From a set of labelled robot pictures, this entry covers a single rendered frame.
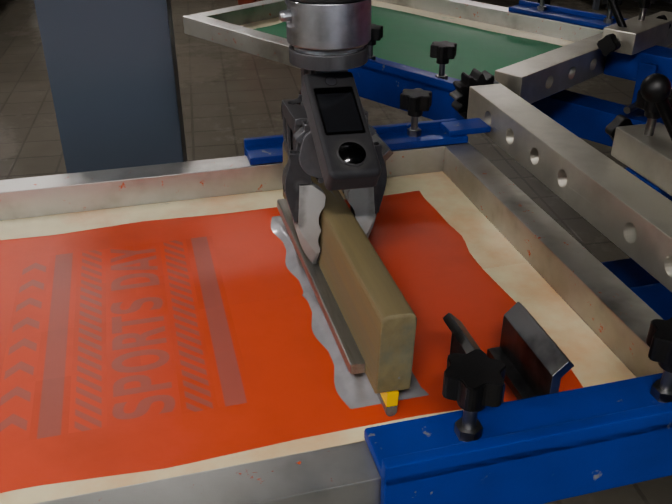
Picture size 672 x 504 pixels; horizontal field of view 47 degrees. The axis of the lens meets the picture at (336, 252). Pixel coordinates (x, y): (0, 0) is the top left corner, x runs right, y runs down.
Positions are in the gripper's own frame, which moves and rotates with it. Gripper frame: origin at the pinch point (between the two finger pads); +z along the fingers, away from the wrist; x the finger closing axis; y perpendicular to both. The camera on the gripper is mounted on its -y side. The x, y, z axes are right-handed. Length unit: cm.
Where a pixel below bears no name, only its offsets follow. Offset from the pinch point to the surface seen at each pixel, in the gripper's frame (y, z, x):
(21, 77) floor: 419, 93, 83
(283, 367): -10.4, 5.1, 7.7
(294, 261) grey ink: 6.8, 4.4, 2.9
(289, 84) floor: 364, 94, -68
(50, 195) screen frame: 26.2, 1.8, 29.0
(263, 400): -14.3, 5.2, 10.2
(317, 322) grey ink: -4.6, 4.9, 3.1
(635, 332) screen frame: -18.2, 1.6, -22.2
